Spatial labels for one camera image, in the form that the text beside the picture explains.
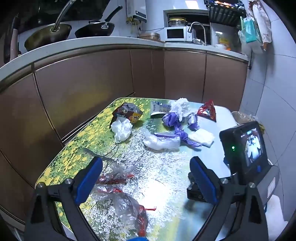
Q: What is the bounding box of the hanging white plastic bag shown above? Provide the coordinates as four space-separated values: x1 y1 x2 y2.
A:
248 0 272 51

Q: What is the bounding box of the white water heater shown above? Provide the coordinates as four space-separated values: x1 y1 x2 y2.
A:
126 0 148 24

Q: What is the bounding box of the small purple wrapper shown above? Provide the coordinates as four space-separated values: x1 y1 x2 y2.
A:
187 113 200 131

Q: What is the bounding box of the glass pot with lid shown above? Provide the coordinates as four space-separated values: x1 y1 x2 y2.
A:
168 17 188 28

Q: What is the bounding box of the clear red-printed plastic bag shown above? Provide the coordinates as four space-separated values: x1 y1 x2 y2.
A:
98 162 140 186
91 185 156 238

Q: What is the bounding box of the folded white napkin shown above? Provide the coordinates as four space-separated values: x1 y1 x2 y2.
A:
188 128 215 147

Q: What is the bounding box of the black frying pan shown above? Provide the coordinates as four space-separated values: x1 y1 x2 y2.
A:
74 6 123 39

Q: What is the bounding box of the white blue paper wrapper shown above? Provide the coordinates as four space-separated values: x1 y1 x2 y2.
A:
150 100 173 119

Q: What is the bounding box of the white microwave oven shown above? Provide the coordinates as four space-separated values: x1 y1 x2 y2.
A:
165 26 193 42

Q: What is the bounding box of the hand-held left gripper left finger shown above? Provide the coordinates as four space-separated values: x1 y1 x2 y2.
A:
23 156 103 241

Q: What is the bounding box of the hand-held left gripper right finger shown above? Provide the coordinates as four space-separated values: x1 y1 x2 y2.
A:
190 156 270 241

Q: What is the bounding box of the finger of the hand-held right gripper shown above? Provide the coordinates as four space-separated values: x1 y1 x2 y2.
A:
187 171 210 202

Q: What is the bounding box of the purple plastic bag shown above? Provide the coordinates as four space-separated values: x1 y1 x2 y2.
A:
154 112 203 148

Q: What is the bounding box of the crumpled white tissue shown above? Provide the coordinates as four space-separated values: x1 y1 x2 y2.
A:
110 117 133 143

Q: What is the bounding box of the steel kitchen faucet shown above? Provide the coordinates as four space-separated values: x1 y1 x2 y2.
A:
188 22 207 45

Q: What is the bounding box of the yellow container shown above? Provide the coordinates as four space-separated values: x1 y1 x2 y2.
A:
218 35 231 50

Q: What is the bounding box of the hanging green plastic bag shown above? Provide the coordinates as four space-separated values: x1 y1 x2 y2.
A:
238 16 263 44

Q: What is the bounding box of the wok with steel handle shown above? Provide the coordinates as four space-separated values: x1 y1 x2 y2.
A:
24 0 77 52

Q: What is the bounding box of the red snack packet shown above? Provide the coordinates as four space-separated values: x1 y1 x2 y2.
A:
196 100 217 123

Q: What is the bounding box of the black dish rack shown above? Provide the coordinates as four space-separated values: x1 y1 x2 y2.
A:
207 2 247 24

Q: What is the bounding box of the white crumpled plastic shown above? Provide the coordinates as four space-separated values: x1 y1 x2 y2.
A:
170 98 191 122

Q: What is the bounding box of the round bamboo steamer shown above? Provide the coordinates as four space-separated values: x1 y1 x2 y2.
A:
138 32 160 42

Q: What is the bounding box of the brown orange snack packet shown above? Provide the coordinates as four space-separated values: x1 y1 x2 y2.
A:
112 102 144 124

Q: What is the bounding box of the brown kitchen cabinet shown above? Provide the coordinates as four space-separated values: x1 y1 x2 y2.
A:
0 38 250 224

